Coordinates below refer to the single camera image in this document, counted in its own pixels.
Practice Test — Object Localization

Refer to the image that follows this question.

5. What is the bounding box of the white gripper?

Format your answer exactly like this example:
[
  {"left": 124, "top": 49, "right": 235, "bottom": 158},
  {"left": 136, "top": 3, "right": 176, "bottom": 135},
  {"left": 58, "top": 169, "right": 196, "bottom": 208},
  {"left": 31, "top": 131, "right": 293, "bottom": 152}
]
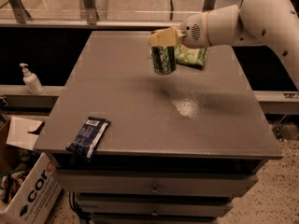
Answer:
[{"left": 149, "top": 12, "right": 211, "bottom": 49}]

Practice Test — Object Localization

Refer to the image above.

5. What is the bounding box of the green soda can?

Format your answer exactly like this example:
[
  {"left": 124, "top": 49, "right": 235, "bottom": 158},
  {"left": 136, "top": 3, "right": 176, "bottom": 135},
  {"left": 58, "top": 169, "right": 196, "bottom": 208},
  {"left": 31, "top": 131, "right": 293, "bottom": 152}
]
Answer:
[{"left": 150, "top": 31, "right": 178, "bottom": 76}]

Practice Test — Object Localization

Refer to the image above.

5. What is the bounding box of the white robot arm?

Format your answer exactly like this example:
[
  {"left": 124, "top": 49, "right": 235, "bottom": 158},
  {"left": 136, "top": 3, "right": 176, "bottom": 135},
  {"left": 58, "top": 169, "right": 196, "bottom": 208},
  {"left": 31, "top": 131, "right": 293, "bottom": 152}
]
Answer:
[{"left": 149, "top": 0, "right": 299, "bottom": 89}]

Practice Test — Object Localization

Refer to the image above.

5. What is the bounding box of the green chip bag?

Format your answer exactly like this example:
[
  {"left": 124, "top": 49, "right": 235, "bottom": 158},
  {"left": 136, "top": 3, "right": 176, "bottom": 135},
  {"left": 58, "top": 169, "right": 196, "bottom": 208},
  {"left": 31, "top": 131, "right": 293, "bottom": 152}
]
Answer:
[{"left": 175, "top": 45, "right": 207, "bottom": 68}]

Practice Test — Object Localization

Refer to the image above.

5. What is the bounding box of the grey drawer cabinet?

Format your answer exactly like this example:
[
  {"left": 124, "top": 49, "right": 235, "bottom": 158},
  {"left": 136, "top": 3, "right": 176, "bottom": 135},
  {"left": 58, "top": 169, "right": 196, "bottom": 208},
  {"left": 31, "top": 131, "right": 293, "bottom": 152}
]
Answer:
[{"left": 36, "top": 31, "right": 281, "bottom": 224}]

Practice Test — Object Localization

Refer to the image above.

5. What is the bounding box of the blue snack packet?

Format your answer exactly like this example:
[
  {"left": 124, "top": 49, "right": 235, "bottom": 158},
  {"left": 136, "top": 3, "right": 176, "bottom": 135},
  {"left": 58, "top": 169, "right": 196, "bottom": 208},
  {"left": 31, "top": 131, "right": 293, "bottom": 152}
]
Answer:
[{"left": 66, "top": 117, "right": 111, "bottom": 161}]

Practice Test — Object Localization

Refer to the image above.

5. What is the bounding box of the white pump bottle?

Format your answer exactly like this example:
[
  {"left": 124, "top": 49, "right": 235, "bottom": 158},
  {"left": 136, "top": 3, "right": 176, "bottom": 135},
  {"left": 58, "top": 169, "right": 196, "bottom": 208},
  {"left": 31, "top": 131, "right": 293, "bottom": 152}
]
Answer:
[{"left": 20, "top": 63, "right": 44, "bottom": 95}]

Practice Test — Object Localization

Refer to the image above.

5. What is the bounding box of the top drawer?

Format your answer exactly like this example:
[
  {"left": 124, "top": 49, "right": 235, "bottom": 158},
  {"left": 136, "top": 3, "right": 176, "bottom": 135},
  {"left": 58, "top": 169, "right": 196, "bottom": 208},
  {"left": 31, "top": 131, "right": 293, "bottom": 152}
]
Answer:
[{"left": 55, "top": 169, "right": 257, "bottom": 198}]

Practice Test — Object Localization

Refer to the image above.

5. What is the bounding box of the drawer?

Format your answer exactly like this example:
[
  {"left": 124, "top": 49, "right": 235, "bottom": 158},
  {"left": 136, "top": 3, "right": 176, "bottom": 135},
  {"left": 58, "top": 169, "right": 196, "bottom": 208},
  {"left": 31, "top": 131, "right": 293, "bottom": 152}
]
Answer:
[
  {"left": 55, "top": 169, "right": 257, "bottom": 198},
  {"left": 77, "top": 195, "right": 233, "bottom": 217}
]

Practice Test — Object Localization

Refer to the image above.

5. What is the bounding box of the middle drawer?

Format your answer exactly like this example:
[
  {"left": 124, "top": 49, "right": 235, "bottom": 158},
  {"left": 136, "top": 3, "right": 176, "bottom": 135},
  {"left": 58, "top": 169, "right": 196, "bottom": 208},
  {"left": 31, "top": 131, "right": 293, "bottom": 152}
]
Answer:
[{"left": 77, "top": 195, "right": 233, "bottom": 217}]

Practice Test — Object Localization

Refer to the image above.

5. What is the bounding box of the white cardboard box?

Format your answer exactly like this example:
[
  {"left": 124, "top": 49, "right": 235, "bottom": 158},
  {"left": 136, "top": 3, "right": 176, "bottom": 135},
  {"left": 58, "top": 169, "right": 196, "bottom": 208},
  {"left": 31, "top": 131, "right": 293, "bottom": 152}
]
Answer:
[{"left": 0, "top": 116, "right": 64, "bottom": 224}]

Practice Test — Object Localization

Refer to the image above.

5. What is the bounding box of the metal railing frame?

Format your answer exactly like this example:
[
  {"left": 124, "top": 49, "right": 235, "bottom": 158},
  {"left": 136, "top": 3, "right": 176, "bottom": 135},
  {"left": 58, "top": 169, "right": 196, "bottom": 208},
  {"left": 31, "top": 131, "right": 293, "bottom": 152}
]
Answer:
[{"left": 0, "top": 0, "right": 247, "bottom": 33}]

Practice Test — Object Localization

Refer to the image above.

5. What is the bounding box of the black cable under cabinet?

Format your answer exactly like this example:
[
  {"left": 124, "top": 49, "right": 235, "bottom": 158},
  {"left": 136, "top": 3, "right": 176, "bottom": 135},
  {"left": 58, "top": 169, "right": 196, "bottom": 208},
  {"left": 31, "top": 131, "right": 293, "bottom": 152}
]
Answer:
[{"left": 68, "top": 191, "right": 92, "bottom": 224}]

